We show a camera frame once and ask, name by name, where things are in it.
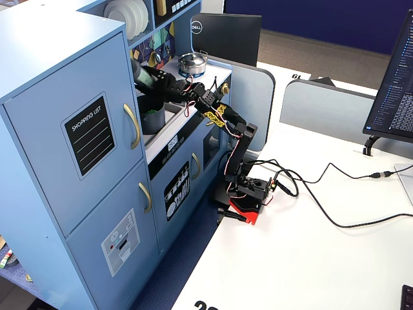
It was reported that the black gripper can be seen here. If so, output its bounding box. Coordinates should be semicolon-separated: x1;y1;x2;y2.
134;66;203;105

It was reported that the red robot base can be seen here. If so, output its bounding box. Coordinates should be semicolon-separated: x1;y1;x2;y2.
228;196;261;226

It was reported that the gray pot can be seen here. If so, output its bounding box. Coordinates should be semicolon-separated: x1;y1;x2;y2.
137;95;166;136

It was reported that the shiny steel pot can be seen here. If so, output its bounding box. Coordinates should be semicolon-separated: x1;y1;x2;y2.
177;52;208;76

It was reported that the white plate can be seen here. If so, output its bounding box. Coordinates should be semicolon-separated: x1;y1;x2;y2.
103;0;140;40
127;0;145;35
138;0;150;30

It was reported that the black Dell monitor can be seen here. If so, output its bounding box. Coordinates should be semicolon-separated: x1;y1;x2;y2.
190;12;263;67

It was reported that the rounded gray desk divider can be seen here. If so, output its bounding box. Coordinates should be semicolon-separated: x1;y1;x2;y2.
206;54;276;152

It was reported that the blue toy kitchen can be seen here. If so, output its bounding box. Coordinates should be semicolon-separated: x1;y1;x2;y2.
0;0;233;310

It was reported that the white number label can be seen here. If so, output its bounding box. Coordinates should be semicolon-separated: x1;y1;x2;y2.
283;71;312;81

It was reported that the black table clamp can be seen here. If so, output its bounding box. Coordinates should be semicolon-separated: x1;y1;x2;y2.
217;208;248;223

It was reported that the long gray desk divider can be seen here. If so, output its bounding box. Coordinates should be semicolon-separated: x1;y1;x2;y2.
279;79;413;159

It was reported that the black monitor stand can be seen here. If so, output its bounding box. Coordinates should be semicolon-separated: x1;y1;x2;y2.
363;135;381;156

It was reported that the green and white box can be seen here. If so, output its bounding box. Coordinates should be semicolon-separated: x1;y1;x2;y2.
0;249;14;269

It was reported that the monitor showing code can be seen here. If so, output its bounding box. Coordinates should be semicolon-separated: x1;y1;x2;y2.
362;8;413;145

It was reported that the silver laptop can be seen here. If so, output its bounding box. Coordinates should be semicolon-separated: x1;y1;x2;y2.
394;163;413;206

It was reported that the black keyboard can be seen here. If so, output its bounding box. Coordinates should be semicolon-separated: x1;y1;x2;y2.
401;284;413;310

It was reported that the gold fridge door handle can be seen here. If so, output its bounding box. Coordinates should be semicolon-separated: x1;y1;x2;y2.
123;103;141;150

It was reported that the gold dishwasher handle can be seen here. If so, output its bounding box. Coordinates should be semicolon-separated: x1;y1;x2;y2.
191;152;201;180

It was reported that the gold freezer door handle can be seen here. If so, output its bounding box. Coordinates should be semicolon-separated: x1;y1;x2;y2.
138;182;152;214

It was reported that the black USB cable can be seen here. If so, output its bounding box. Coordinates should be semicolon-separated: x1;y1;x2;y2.
274;162;394;197

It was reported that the long black cable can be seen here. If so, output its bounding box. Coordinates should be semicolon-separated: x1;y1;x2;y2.
254;160;413;229

